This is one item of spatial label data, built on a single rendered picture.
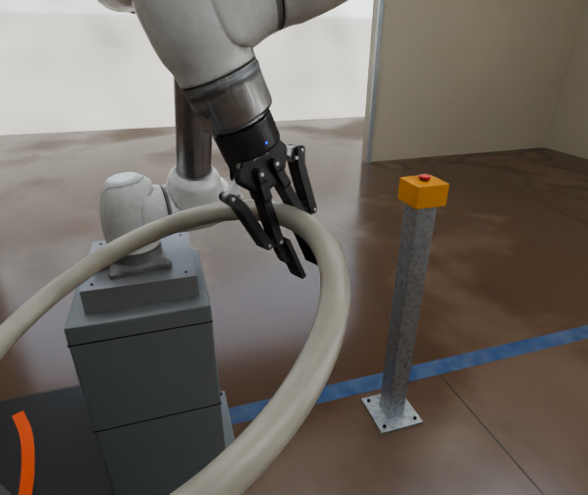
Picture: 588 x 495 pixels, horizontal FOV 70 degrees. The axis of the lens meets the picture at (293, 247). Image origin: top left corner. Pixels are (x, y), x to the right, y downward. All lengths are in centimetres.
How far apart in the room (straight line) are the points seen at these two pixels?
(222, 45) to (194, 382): 115
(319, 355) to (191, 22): 32
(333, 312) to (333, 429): 161
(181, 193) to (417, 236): 80
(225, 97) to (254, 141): 6
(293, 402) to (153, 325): 99
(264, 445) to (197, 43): 36
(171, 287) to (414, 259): 84
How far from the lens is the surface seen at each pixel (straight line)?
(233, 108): 47
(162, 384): 143
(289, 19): 50
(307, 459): 187
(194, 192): 124
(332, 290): 39
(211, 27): 45
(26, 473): 208
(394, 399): 195
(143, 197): 126
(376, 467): 188
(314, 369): 34
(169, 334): 131
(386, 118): 598
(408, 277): 158
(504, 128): 718
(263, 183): 52
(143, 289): 129
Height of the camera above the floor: 150
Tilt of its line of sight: 26 degrees down
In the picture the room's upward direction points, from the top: straight up
